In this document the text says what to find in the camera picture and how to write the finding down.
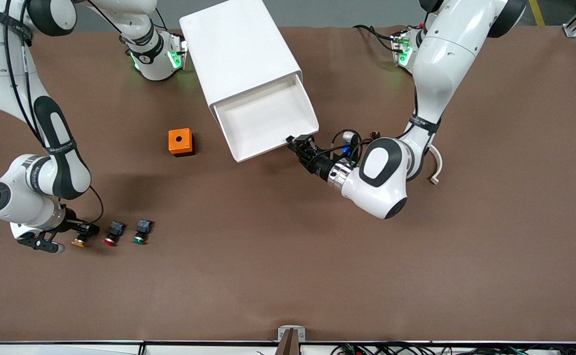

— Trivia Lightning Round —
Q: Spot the yellow push button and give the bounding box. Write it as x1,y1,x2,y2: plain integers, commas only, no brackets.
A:
71,226,94,248

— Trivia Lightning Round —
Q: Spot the red push button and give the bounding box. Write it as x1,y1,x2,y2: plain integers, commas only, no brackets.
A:
103,221,127,247

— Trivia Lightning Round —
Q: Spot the green push button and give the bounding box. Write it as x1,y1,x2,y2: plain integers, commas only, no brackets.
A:
131,219,153,245

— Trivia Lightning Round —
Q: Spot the brown table cover mat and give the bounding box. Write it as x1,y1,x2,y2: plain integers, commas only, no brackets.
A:
0,26,576,342

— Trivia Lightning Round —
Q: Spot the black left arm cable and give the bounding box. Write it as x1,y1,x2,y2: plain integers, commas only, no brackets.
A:
315,126,417,163

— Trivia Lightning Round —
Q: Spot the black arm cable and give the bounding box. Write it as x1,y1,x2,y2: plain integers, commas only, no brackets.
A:
315,126,417,163
2,0,104,225

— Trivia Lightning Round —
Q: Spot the white curved plastic bracket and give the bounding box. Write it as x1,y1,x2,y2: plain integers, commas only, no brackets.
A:
428,145,444,186

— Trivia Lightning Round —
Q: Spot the orange button enclosure box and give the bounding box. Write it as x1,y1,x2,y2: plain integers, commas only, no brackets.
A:
168,128,195,157

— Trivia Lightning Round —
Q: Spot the black base power cable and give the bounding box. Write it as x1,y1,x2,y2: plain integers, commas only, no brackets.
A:
353,24,397,52

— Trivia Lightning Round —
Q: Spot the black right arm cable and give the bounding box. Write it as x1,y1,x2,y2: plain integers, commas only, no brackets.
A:
2,0,104,225

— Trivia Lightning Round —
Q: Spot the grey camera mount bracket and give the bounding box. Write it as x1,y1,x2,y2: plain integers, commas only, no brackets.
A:
277,325,306,355

